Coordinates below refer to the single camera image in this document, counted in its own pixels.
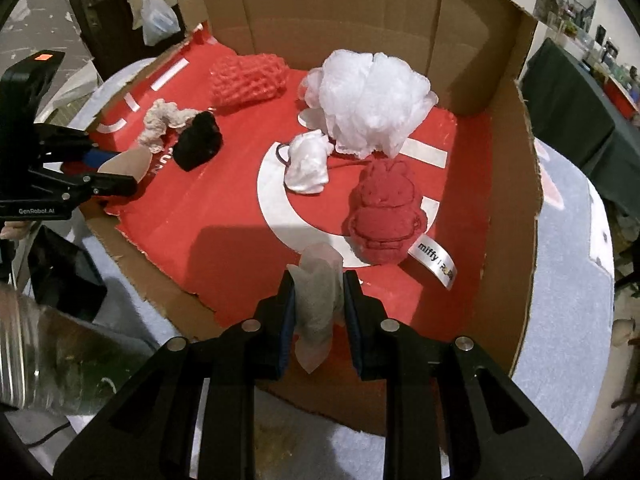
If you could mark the person's left hand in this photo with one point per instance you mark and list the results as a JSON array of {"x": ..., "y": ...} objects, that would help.
[{"x": 12, "y": 232}]

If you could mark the beige powder puff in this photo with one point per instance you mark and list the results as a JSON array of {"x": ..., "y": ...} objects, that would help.
[{"x": 127, "y": 165}]

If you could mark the black velvet hair accessory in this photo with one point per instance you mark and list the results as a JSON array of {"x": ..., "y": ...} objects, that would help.
[{"x": 200, "y": 140}]

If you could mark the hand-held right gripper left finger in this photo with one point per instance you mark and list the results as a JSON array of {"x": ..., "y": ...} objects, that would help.
[{"x": 287, "y": 310}]

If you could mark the white mesh bath pouf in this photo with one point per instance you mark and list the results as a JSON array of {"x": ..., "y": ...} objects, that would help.
[{"x": 370, "y": 100}]

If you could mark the red mesh bath pouf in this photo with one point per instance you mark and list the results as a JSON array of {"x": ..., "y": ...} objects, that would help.
[{"x": 247, "y": 80}]

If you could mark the translucent plastic bag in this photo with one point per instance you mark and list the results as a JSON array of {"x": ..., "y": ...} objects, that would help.
[{"x": 159, "y": 20}]

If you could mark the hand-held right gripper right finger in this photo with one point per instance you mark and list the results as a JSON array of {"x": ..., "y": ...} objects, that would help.
[{"x": 350, "y": 320}]

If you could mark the table with dark green cloth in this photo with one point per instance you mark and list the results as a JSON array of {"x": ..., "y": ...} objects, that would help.
[{"x": 575, "y": 110}]

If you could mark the small black box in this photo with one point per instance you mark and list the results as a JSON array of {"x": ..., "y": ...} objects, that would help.
[{"x": 65, "y": 270}]

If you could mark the glass jar with silver lid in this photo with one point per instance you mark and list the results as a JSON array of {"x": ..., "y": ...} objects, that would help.
[{"x": 60, "y": 360}]

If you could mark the dark brown door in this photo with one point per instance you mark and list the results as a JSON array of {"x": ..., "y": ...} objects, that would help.
[{"x": 100, "y": 20}]

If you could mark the cardboard box with red lining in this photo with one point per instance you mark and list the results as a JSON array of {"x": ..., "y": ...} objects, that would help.
[{"x": 225, "y": 240}]

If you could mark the red plush toy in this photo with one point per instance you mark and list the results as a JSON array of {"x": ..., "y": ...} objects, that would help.
[{"x": 385, "y": 210}]

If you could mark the cream ruffled scrunchie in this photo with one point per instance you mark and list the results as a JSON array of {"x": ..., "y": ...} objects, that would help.
[{"x": 162, "y": 122}]

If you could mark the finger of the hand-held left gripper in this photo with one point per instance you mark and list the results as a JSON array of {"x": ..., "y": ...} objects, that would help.
[
  {"x": 95, "y": 157},
  {"x": 110, "y": 186}
]

